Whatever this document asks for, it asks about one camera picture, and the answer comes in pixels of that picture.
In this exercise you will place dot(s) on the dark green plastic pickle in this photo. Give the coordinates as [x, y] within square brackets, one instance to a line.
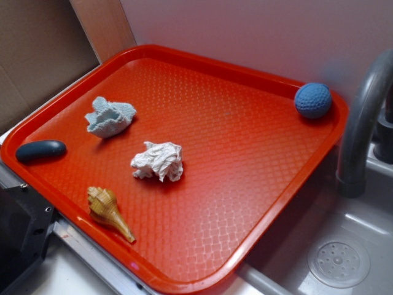
[39, 150]

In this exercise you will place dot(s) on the red plastic tray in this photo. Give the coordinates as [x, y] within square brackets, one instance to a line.
[246, 151]

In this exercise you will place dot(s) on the crumpled white paper tissue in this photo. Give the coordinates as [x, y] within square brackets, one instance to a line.
[163, 160]

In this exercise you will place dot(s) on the light blue crumpled cloth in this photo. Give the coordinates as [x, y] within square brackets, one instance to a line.
[109, 118]

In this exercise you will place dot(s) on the tan conch seashell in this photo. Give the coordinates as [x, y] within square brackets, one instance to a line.
[104, 210]

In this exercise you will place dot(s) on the blue dimpled ball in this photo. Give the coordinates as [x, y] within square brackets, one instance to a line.
[313, 100]

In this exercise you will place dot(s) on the wooden board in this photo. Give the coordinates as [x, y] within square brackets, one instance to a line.
[105, 25]

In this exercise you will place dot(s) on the grey toy sink basin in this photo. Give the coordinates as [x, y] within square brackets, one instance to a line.
[323, 243]

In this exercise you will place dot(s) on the grey toy faucet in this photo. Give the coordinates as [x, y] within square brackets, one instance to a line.
[370, 115]

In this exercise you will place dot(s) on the brown cardboard panel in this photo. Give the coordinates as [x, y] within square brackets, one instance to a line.
[43, 50]

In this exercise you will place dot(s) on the aluminium frame rail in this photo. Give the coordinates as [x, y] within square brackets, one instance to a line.
[74, 264]

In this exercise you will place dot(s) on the black metal bracket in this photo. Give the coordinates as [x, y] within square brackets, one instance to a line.
[26, 224]

